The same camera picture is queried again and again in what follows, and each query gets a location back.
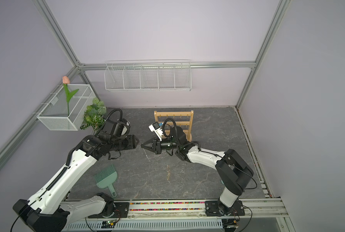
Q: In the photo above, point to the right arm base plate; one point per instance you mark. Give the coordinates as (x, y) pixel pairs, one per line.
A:
(218, 209)

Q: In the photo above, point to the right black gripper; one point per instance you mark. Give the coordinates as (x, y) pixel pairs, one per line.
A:
(156, 148)

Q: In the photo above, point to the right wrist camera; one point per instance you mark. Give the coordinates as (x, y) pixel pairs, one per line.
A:
(156, 128)

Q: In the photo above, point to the white mesh wall basket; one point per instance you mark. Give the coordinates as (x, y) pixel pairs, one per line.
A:
(60, 114)

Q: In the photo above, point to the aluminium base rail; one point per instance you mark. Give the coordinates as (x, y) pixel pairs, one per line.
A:
(163, 209)

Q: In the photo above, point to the white slotted cable duct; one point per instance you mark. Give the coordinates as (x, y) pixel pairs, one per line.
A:
(143, 225)

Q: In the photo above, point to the green dustpan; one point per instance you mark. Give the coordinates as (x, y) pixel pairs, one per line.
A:
(106, 178)

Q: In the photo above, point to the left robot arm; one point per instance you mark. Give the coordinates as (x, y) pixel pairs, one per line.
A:
(79, 160)

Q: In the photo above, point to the white wire wall shelf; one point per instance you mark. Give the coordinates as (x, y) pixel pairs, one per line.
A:
(148, 75)

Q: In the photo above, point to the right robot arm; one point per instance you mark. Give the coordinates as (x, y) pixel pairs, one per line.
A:
(234, 172)

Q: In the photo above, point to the wooden jewelry display stand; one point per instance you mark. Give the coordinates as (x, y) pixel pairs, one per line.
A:
(183, 119)

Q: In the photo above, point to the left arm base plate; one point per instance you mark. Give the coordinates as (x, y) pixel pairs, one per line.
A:
(114, 210)

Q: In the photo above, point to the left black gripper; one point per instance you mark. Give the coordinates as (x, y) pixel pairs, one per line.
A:
(132, 143)

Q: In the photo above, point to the green artificial potted plant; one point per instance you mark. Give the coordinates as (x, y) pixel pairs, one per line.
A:
(93, 115)

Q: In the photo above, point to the pink artificial tulip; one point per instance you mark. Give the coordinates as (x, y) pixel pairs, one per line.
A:
(69, 94)

